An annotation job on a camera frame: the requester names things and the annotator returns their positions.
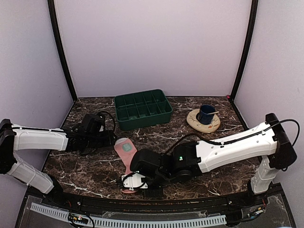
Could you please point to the black frame post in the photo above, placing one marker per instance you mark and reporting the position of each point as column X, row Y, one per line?
column 245, row 51
column 60, row 49

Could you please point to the black front rail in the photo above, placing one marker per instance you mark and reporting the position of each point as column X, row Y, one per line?
column 232, row 201

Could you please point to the white slotted cable duct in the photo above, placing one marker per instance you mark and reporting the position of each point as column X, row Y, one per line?
column 98, row 222

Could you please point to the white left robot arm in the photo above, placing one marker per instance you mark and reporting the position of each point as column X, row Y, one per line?
column 16, row 138

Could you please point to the green compartment tray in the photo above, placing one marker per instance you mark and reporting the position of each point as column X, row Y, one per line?
column 142, row 109

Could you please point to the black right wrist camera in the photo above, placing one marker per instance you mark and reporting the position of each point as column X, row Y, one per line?
column 145, row 161

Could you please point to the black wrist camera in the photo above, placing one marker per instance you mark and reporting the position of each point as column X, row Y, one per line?
column 93, row 123
column 145, row 161

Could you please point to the pink patterned sock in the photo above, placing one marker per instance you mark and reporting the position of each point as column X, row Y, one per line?
column 125, row 150

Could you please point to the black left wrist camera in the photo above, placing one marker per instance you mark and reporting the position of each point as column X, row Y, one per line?
column 93, row 123

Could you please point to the black left frame post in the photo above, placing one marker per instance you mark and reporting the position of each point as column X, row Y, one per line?
column 60, row 49

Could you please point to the blue mug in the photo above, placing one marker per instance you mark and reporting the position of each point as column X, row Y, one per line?
column 206, row 119

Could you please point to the cream saucer plate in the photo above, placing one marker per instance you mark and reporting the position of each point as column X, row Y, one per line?
column 193, row 120

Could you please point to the black right frame post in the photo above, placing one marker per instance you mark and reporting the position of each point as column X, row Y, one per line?
column 245, row 51

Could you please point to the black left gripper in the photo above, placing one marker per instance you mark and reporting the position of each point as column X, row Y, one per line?
column 109, row 140

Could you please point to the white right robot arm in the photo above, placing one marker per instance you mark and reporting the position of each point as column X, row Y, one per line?
column 183, row 161

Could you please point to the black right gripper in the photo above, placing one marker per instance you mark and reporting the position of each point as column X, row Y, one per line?
column 156, row 193

